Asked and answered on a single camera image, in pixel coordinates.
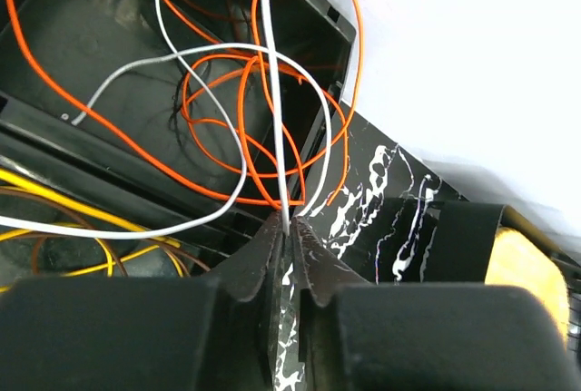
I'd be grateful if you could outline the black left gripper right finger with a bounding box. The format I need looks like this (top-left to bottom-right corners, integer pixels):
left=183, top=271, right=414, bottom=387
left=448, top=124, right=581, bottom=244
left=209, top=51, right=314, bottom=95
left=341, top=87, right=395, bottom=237
left=290, top=216, right=370, bottom=390

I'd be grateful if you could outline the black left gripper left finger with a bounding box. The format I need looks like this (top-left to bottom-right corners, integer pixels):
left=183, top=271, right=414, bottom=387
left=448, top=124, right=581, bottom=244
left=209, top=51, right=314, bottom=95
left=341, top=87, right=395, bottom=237
left=203, top=211, right=285, bottom=390

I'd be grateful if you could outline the orange cable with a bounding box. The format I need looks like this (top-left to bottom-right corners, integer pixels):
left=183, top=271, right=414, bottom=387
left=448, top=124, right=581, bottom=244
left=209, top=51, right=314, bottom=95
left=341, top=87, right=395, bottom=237
left=3, top=0, right=365, bottom=209

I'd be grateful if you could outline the brown cable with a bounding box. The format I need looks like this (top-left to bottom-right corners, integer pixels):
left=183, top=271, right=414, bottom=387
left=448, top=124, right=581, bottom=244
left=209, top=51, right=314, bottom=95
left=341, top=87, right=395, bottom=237
left=0, top=186, right=212, bottom=279

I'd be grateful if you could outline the black flat tray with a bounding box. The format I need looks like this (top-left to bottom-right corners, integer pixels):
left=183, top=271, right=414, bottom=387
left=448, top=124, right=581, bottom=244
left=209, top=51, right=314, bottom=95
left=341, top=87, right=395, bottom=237
left=377, top=200, right=580, bottom=297

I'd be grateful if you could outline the black compartment bin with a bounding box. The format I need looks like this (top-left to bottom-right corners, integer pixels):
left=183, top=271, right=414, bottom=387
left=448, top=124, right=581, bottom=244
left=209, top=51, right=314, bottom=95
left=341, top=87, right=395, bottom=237
left=0, top=0, right=358, bottom=279

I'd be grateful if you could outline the yellow cable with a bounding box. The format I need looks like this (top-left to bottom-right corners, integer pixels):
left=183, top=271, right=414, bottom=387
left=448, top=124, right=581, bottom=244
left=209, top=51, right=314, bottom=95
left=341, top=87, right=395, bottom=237
left=0, top=168, right=192, bottom=295

